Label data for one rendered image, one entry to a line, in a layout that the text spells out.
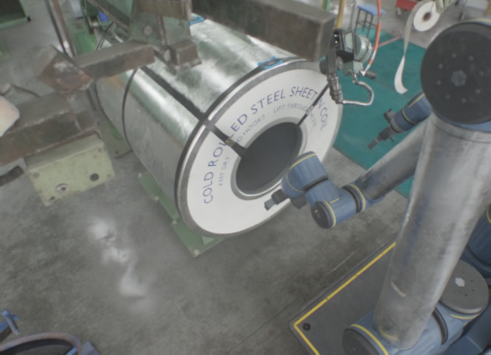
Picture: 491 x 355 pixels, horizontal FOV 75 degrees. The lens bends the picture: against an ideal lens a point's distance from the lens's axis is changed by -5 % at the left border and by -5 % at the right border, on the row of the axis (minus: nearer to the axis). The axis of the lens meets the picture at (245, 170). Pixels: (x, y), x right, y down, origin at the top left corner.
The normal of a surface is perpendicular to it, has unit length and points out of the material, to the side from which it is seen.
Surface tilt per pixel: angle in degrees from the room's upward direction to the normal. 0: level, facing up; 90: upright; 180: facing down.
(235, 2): 90
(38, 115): 0
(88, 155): 90
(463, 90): 90
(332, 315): 0
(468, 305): 6
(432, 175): 91
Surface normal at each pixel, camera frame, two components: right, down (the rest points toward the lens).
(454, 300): -0.06, -0.64
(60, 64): 0.60, 0.57
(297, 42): -0.63, 0.55
